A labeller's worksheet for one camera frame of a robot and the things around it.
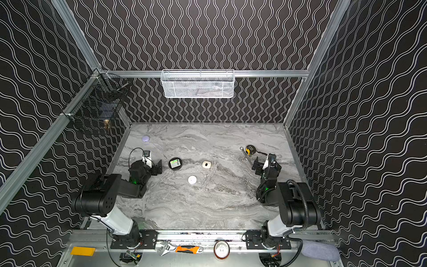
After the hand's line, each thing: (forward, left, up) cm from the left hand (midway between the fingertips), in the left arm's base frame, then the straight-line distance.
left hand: (156, 158), depth 94 cm
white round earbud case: (-10, -21, -4) cm, 24 cm away
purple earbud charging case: (+18, +14, -5) cm, 23 cm away
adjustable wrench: (-42, -15, -6) cm, 45 cm away
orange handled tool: (-41, -26, -6) cm, 49 cm away
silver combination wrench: (+10, -52, -6) cm, 53 cm away
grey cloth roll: (-38, -80, -3) cm, 89 cm away
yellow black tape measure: (+13, -55, -3) cm, 56 cm away
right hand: (+2, -62, +4) cm, 62 cm away
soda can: (-42, -38, +5) cm, 57 cm away
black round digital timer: (0, -10, -5) cm, 11 cm away
